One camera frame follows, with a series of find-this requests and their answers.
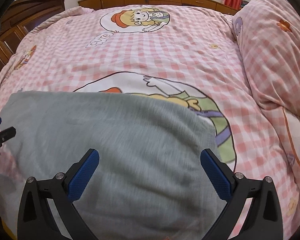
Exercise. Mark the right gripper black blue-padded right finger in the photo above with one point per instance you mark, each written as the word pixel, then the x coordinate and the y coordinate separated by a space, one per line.
pixel 264 218

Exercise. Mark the grey knit pants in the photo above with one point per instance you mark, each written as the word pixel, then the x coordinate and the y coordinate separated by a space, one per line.
pixel 149 183

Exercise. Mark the wooden window-side cabinet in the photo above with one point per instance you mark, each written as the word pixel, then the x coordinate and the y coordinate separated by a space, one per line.
pixel 208 4

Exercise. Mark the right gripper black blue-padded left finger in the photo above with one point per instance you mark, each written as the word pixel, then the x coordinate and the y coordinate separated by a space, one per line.
pixel 35 219

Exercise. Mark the pink checkered pillow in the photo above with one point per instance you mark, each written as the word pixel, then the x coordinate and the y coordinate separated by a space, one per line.
pixel 268 37

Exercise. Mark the dark wooden headboard cabinet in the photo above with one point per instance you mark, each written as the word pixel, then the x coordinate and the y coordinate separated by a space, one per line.
pixel 21 18

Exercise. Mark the pink checkered cartoon duvet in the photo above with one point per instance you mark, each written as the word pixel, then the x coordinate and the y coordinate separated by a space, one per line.
pixel 184 55

